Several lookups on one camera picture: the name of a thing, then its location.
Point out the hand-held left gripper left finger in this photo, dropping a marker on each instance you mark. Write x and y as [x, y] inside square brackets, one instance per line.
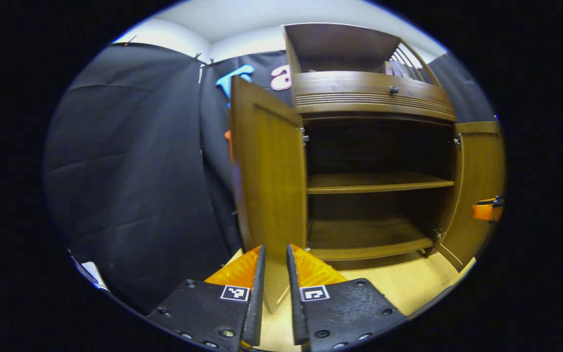
[257, 313]

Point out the white sheet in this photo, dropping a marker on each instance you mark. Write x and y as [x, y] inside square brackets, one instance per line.
[93, 274]

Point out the wooden cabinet drawer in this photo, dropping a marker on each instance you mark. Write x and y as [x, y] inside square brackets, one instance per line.
[340, 88]

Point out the pink upright book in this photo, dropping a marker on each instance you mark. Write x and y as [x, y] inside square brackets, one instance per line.
[388, 68]

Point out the wooden cabinet door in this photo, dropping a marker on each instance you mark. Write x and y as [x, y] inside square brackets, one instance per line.
[271, 171]
[472, 166]

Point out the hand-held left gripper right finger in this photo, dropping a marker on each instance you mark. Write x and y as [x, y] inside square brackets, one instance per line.
[297, 313]

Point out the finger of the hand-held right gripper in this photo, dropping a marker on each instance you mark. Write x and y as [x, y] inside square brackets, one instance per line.
[483, 212]

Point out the wooden double-door shoe cabinet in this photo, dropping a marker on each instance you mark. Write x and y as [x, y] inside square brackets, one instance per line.
[340, 46]

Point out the wooden inner shelf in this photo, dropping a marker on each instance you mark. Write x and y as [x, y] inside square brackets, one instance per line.
[374, 182]

